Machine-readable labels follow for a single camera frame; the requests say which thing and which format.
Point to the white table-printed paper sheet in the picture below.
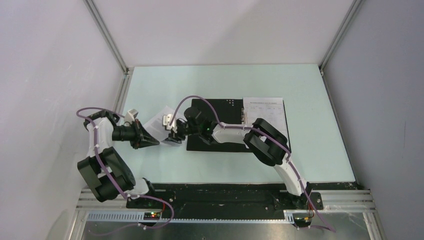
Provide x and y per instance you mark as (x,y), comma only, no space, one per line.
(271,109)

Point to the aluminium corner post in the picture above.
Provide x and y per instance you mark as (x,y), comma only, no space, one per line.
(340,33)
(106,34)

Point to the red and black folder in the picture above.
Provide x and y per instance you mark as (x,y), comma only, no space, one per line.
(220,110)

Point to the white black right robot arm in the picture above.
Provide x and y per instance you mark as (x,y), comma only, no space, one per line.
(267,144)

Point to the metal folder clip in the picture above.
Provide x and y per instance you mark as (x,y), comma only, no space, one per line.
(244,119)

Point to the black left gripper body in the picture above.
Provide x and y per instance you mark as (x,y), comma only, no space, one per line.
(131,133)

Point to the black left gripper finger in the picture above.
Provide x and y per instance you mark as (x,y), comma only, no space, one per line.
(143,134)
(146,143)

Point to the right controller board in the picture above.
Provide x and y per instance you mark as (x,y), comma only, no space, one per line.
(302,222)

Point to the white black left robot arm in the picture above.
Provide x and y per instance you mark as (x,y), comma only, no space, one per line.
(103,169)

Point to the left aluminium corner post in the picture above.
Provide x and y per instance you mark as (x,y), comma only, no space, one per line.
(106,34)

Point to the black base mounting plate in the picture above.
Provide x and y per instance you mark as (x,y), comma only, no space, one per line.
(218,201)

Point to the left controller board with leds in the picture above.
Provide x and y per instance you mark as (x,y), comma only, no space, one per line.
(152,216)

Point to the aluminium front frame rail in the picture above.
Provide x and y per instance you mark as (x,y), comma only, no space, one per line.
(333,211)

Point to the right aluminium corner post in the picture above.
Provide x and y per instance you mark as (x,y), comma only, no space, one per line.
(340,33)

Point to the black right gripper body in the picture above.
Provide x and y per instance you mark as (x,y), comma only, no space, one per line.
(183,129)

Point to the white text-printed paper sheet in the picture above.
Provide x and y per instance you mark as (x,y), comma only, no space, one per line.
(155,126)

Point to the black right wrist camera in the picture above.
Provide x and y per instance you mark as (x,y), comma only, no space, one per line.
(196,116)

